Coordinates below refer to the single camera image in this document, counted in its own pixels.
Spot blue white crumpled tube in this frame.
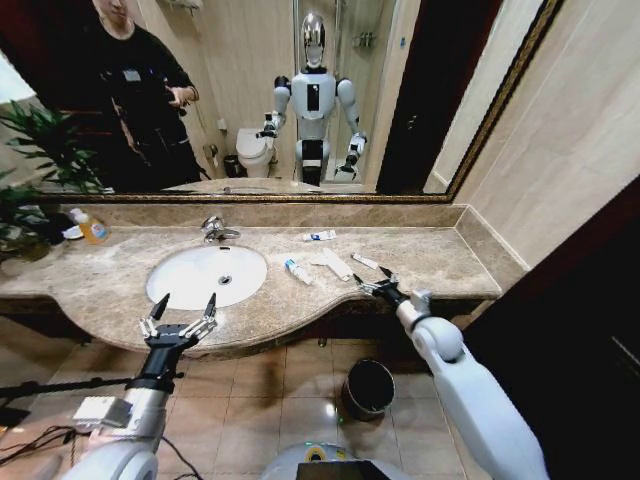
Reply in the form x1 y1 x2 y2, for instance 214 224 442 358
283 257 315 287

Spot black floor cable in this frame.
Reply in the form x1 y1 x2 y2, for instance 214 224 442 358
0 423 94 469

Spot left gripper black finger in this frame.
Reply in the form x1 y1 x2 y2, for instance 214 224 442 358
138 293 171 342
185 292 220 342

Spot dark wooden door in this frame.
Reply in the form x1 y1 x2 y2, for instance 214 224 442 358
462 189 640 480

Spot white robot front shell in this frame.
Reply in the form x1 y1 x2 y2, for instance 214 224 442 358
259 439 401 480

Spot orange soap pump bottle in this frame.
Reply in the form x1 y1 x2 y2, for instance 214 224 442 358
69 207 110 246

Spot green potted plant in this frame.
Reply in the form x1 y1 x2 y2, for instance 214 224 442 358
0 99 107 262

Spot small white sachet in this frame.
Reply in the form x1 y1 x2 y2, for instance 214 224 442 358
350 251 381 271

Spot white oval sink basin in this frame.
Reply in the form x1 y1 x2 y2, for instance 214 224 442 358
145 244 269 311

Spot round dark trash bin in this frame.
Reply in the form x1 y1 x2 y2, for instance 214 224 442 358
342 358 397 423

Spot large framed wall mirror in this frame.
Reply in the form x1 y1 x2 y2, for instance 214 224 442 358
0 0 567 204

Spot black tripod bar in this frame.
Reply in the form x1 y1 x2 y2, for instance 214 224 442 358
0 375 132 402

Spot white flattened carton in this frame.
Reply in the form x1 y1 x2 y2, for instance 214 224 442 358
309 247 354 283

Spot chrome faucet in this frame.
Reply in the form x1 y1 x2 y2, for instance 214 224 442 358
200 215 243 245

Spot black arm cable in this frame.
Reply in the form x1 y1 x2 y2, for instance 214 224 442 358
158 433 202 480

